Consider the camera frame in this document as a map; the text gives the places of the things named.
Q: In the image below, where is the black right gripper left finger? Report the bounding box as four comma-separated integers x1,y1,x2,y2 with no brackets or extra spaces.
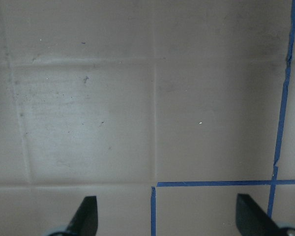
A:
64,196,98,236

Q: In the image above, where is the brown paper table cover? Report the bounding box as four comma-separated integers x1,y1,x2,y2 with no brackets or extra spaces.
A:
0,0,295,236

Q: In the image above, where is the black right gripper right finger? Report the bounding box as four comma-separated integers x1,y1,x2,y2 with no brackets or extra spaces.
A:
236,194,287,236

